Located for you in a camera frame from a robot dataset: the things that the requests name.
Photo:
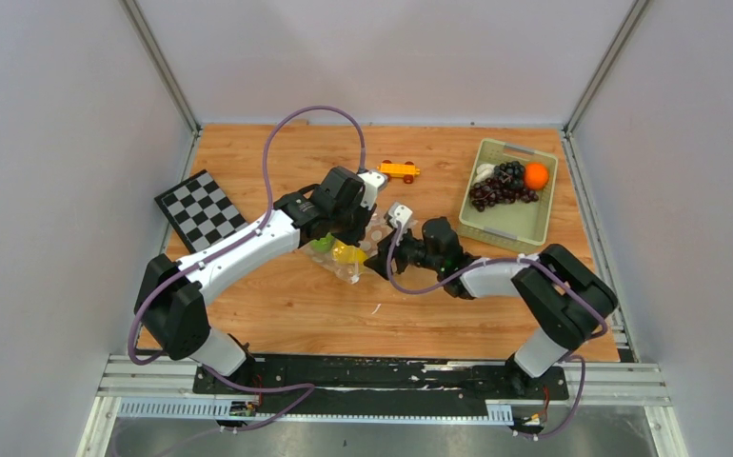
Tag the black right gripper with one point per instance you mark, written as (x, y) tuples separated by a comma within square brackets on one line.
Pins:
[(380, 261)]

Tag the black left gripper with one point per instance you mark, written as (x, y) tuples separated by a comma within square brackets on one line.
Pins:
[(366, 214)]

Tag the fake yellow lemon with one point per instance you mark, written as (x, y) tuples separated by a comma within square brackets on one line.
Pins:
[(344, 254)]

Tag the clear zip top bag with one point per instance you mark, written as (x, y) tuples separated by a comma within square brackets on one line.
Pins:
[(376, 230)]

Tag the white fake garlic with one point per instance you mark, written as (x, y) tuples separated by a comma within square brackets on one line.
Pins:
[(483, 172)]

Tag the dark purple fake grapes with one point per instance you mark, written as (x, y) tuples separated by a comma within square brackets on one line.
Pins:
[(506, 187)]

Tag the fake orange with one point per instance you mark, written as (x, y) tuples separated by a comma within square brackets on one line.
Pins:
[(536, 176)]

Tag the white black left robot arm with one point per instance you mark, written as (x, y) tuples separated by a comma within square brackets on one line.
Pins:
[(174, 296)]

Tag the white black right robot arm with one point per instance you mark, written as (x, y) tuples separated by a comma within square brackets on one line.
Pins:
[(568, 300)]

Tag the fake green lime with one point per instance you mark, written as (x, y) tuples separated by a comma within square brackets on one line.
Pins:
[(323, 245)]

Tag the yellow toy car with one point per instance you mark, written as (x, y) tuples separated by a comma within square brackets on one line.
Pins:
[(406, 171)]

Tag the pale green plastic basket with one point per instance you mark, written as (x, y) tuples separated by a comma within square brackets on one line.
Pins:
[(518, 227)]

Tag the black white checkerboard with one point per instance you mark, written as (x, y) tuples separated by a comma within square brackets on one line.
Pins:
[(200, 212)]

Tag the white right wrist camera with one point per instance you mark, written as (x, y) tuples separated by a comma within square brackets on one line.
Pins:
[(398, 215)]

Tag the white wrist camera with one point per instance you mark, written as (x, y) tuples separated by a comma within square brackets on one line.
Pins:
[(398, 215), (374, 182)]

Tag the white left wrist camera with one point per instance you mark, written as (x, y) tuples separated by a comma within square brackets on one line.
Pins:
[(374, 182)]

